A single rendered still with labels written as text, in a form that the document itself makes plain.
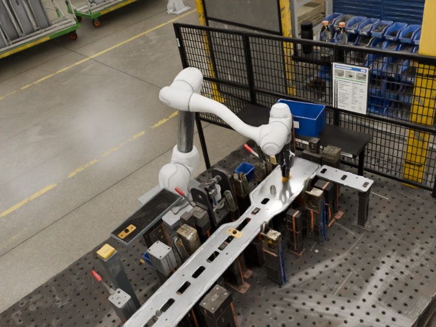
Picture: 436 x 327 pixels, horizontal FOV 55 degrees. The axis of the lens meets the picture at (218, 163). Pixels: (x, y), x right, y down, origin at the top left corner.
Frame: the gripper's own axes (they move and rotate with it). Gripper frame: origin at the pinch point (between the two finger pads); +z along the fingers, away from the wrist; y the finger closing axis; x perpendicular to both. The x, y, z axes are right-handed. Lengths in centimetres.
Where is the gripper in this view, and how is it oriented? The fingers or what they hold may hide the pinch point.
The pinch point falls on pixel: (285, 170)
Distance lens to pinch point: 231.9
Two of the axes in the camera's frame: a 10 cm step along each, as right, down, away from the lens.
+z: 1.6, 7.8, 6.0
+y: 7.6, 2.9, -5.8
